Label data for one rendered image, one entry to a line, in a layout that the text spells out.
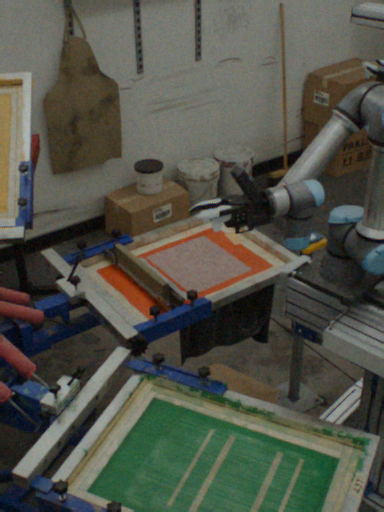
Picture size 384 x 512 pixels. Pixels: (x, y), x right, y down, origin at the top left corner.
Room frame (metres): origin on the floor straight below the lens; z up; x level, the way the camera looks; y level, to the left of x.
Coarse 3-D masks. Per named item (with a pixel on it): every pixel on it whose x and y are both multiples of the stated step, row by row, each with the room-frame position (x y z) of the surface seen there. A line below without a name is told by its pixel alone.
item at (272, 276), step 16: (176, 224) 2.66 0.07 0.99; (192, 224) 2.69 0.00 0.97; (144, 240) 2.54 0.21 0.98; (256, 240) 2.54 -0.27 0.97; (272, 240) 2.50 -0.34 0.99; (96, 256) 2.41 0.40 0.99; (288, 256) 2.38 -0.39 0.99; (80, 272) 2.29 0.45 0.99; (272, 272) 2.26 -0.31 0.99; (96, 288) 2.17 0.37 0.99; (240, 288) 2.16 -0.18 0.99; (256, 288) 2.19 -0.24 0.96; (112, 304) 2.07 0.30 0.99; (224, 304) 2.10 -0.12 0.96; (128, 320) 1.97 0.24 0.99
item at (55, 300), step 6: (60, 294) 2.07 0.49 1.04; (48, 300) 2.03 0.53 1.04; (54, 300) 2.03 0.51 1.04; (60, 300) 2.03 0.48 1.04; (66, 300) 2.03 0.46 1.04; (36, 306) 1.99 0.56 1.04; (42, 306) 1.99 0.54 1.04; (48, 306) 1.99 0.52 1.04; (54, 306) 1.99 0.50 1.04; (60, 306) 2.01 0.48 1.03; (72, 306) 2.03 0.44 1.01; (78, 306) 2.05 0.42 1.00; (48, 312) 1.98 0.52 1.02; (54, 312) 1.99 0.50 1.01; (60, 312) 2.01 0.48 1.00; (48, 318) 1.98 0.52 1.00
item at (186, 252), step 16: (176, 240) 2.58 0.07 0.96; (192, 240) 2.58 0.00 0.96; (208, 240) 2.57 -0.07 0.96; (224, 240) 2.57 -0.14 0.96; (144, 256) 2.45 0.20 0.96; (160, 256) 2.45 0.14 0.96; (176, 256) 2.45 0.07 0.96; (192, 256) 2.45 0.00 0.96; (208, 256) 2.44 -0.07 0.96; (112, 272) 2.33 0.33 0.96; (160, 272) 2.33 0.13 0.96; (128, 288) 2.22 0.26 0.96
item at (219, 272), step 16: (224, 256) 2.44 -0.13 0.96; (240, 256) 2.44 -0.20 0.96; (256, 256) 2.44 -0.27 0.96; (176, 272) 2.33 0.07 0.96; (192, 272) 2.32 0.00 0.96; (208, 272) 2.32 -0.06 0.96; (224, 272) 2.32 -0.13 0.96; (240, 272) 2.32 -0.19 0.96; (256, 272) 2.32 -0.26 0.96; (192, 288) 2.21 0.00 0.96; (208, 288) 2.21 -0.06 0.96; (224, 288) 2.21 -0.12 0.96; (144, 304) 2.11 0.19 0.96
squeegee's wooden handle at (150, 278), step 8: (120, 248) 2.35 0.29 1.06; (120, 256) 2.34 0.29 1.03; (128, 256) 2.29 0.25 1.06; (136, 256) 2.29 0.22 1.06; (128, 264) 2.29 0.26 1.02; (136, 264) 2.24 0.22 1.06; (144, 264) 2.23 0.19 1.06; (136, 272) 2.24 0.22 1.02; (144, 272) 2.19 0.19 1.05; (152, 272) 2.17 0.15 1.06; (144, 280) 2.19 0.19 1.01; (152, 280) 2.14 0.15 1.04; (160, 280) 2.12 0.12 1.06; (152, 288) 2.14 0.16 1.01; (160, 288) 2.10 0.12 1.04; (168, 288) 2.10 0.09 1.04; (168, 296) 2.10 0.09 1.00
